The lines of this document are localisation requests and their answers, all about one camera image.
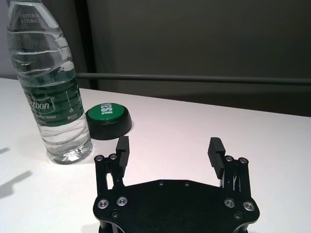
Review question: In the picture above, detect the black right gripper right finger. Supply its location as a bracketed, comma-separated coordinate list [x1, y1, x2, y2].
[207, 137, 252, 195]

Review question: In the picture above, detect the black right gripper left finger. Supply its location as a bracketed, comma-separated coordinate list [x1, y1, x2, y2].
[94, 136, 131, 195]

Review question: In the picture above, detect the clear water bottle green label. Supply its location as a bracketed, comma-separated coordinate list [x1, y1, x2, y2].
[6, 0, 93, 165]

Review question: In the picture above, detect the green button black base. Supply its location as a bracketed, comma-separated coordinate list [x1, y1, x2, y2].
[85, 102, 133, 140]

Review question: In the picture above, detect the dark vertical column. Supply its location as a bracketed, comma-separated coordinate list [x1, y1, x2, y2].
[60, 0, 98, 89]

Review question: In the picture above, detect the grey horizontal rail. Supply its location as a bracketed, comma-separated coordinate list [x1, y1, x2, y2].
[76, 72, 311, 85]

